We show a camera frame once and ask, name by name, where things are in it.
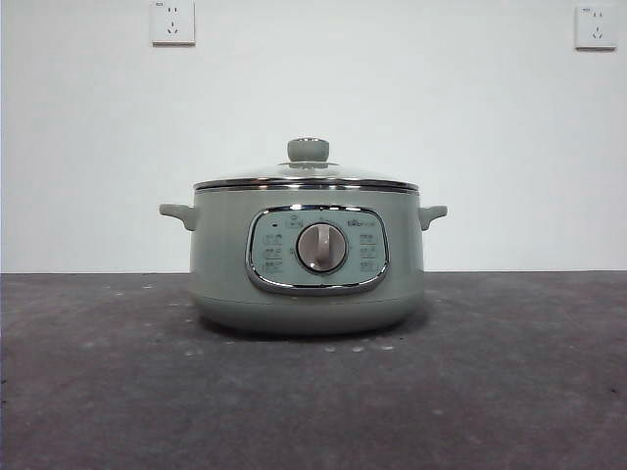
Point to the glass lid with green knob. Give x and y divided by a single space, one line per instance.
306 149

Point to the sage green electric cooking pot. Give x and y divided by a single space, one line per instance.
220 274

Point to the white wall socket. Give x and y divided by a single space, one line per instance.
172 23
595 27

